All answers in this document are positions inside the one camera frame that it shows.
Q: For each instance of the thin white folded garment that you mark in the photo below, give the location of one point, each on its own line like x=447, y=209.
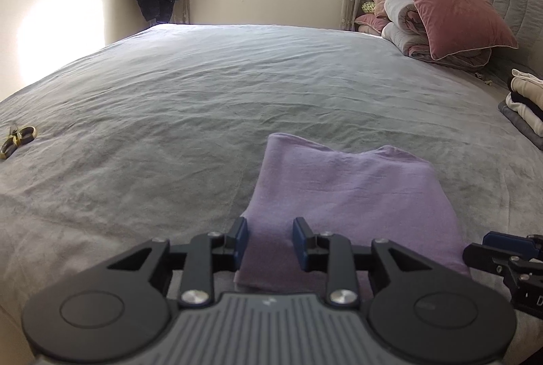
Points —
x=528, y=76

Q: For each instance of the grey folded garment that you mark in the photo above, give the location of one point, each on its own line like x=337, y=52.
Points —
x=519, y=125

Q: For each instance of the grey quilted headboard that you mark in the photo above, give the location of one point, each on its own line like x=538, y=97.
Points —
x=517, y=0

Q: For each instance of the large pink pillow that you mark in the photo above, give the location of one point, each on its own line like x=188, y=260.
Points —
x=449, y=4

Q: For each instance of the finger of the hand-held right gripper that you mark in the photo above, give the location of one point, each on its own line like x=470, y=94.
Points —
x=505, y=241
x=483, y=257

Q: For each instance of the folded quilts pile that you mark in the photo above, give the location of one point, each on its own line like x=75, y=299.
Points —
x=403, y=25

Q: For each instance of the green patterned cloth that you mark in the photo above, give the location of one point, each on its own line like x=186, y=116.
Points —
x=369, y=6

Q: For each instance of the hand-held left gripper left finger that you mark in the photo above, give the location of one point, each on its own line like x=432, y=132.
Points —
x=242, y=240

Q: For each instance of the purple garment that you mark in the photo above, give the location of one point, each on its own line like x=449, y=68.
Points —
x=352, y=195

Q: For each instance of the cream folded garment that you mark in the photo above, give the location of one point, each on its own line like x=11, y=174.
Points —
x=528, y=90

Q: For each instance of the small pink pillow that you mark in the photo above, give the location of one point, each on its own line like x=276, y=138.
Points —
x=369, y=25

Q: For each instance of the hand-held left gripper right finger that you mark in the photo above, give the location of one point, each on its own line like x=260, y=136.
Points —
x=299, y=242

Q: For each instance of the thick white folded garment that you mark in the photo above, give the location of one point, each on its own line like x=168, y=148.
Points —
x=528, y=119

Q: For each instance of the black folded garment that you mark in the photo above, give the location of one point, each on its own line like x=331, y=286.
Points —
x=524, y=104

